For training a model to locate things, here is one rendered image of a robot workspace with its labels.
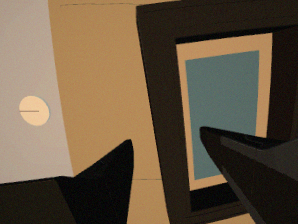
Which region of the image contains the dark brown picture frame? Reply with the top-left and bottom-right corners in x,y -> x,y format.
136,0 -> 298,224

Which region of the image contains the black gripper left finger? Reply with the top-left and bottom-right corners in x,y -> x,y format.
0,139 -> 134,224

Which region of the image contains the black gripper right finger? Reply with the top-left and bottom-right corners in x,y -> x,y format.
199,126 -> 298,224

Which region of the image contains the tan flat board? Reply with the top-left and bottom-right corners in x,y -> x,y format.
48,0 -> 179,224

